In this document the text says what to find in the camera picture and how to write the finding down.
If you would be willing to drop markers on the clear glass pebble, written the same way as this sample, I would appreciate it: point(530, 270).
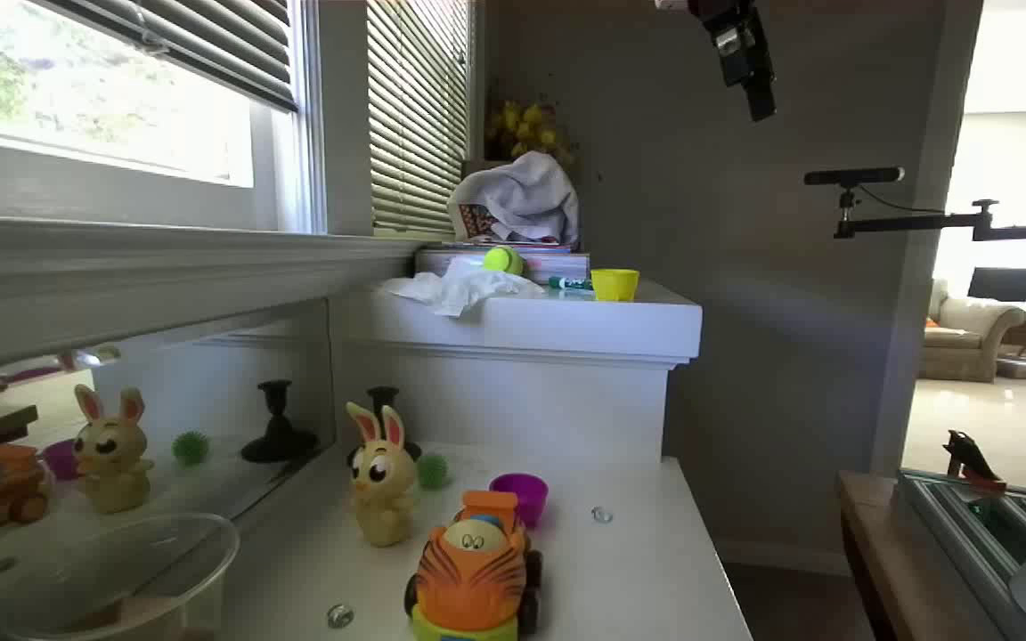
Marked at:
point(601, 512)
point(339, 612)

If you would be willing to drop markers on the mirror panel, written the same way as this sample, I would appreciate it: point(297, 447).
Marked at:
point(179, 378)

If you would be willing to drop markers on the teal marker pen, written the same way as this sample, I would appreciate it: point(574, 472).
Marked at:
point(567, 284)

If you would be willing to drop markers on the metal robot base platform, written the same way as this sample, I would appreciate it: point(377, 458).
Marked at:
point(976, 519)

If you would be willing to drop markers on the clear plastic container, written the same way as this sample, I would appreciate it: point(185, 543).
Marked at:
point(185, 555)

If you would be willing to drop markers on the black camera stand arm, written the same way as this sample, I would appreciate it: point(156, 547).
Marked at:
point(952, 222)

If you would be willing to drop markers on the crumpled white cloth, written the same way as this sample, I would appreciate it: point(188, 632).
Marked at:
point(459, 289)

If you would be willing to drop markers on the green tennis ball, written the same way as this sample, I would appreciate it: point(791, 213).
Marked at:
point(502, 261)

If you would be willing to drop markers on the beige sofa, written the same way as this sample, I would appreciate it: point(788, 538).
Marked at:
point(971, 332)

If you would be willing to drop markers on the yellow bunny toy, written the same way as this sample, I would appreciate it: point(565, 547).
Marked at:
point(377, 484)

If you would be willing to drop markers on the draped white towel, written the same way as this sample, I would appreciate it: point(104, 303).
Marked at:
point(526, 195)

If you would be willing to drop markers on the dark television screen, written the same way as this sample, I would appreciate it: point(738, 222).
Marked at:
point(1000, 281)

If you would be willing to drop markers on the yellow flower bunch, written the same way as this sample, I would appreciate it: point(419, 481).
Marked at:
point(526, 125)

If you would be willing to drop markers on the window blind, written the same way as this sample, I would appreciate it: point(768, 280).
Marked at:
point(419, 119)
point(204, 41)

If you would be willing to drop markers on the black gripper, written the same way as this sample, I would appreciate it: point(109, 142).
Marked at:
point(729, 23)

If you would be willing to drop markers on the green spiky ball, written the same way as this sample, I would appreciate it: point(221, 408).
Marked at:
point(433, 472)

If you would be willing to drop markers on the magenta plastic cup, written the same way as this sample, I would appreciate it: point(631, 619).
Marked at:
point(520, 495)

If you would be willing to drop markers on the yellow plastic cup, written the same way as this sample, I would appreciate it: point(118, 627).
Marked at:
point(614, 284)

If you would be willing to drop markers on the low white counter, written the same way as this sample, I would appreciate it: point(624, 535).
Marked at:
point(631, 580)

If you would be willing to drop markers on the orange toy car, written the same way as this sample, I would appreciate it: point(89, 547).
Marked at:
point(476, 580)

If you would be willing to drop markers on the brown wooden table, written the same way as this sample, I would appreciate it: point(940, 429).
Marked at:
point(872, 547)

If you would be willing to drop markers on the dark red clamp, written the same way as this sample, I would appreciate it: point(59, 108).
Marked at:
point(975, 465)

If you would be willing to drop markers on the black camera bar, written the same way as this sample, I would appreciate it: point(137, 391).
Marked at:
point(857, 174)

